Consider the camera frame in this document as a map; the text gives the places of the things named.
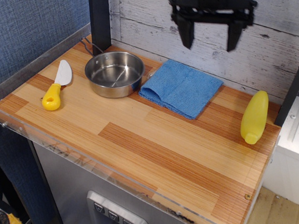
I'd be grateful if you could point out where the yellow plastic squeeze bottle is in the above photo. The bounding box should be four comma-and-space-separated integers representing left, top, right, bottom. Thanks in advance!
240, 91, 269, 145

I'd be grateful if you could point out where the yellow handled toy knife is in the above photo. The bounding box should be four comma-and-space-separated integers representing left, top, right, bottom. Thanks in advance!
42, 60, 73, 111

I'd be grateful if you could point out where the clear acrylic table guard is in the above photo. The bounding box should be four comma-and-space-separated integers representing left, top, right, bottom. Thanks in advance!
0, 100, 279, 224

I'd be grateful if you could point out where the blue folded cloth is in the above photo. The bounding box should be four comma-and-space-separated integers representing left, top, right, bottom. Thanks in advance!
139, 60, 223, 120

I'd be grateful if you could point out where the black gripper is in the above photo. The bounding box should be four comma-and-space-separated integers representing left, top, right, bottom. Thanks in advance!
169, 0, 257, 52

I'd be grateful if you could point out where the white ribbed side appliance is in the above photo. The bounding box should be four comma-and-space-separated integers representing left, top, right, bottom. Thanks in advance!
263, 97, 299, 205

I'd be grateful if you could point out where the stainless steel pot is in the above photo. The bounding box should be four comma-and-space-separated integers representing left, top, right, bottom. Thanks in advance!
79, 37, 145, 99

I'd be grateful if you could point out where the silver button control panel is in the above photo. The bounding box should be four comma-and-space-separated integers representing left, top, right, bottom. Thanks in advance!
87, 190, 148, 224

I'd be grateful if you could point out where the black left vertical post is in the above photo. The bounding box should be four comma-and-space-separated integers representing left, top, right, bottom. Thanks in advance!
89, 0, 111, 51

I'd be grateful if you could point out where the stainless steel cabinet front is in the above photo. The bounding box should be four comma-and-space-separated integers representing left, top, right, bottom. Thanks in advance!
34, 143, 185, 224

